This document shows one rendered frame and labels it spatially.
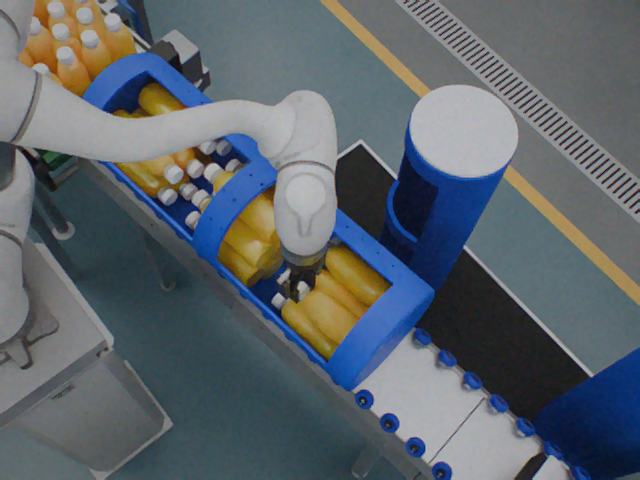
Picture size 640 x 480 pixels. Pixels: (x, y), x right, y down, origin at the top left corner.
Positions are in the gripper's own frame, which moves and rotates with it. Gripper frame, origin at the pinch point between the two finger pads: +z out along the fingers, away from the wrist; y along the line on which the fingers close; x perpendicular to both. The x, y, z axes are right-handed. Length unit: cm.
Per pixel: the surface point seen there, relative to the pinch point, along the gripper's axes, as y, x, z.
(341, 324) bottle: -0.5, -12.0, -0.2
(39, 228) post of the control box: -24, 91, 69
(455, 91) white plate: 71, 12, 11
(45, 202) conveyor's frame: -15, 109, 87
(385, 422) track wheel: -5.0, -31.2, 17.9
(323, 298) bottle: 1.2, -5.4, 0.0
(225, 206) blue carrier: -0.5, 21.8, -7.4
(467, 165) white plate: 55, -4, 11
